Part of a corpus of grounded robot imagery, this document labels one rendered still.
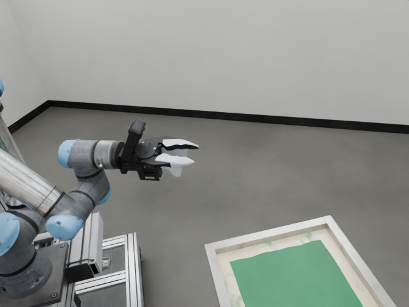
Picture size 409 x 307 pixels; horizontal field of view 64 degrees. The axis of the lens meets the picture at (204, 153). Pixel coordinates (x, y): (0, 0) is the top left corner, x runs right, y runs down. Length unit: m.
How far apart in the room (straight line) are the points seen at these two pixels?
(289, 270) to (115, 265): 1.43
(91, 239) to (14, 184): 0.59
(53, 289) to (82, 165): 0.44
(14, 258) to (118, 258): 1.51
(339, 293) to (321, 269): 0.11
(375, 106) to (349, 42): 0.78
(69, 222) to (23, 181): 0.14
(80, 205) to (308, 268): 0.94
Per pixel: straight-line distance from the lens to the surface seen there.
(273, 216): 2.93
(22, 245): 1.11
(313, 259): 1.48
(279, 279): 1.41
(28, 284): 1.18
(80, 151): 0.88
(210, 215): 2.95
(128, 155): 0.82
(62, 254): 1.25
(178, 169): 0.79
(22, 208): 1.13
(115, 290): 2.41
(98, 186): 0.93
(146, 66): 4.35
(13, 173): 0.87
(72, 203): 0.87
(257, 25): 3.72
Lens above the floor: 2.13
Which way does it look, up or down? 35 degrees down
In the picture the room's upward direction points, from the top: 7 degrees counter-clockwise
